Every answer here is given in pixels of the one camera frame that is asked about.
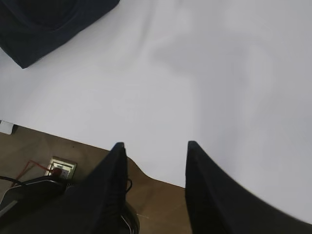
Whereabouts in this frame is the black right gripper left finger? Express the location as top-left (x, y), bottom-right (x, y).
top-left (58, 142), bottom-right (128, 234)

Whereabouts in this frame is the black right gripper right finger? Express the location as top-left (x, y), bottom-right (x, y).
top-left (185, 141), bottom-right (312, 234)

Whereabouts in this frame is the dark navy fabric lunch bag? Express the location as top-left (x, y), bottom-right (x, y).
top-left (0, 0), bottom-right (119, 69)

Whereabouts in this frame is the dark equipment base on floor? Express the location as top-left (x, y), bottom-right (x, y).
top-left (0, 176), bottom-right (77, 234)

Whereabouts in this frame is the floor power socket plate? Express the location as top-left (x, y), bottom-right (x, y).
top-left (45, 156), bottom-right (77, 180)

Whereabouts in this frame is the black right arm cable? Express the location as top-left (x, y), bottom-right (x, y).
top-left (119, 177), bottom-right (141, 234)

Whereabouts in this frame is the red cable on floor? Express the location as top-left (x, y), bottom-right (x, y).
top-left (11, 159), bottom-right (61, 188)

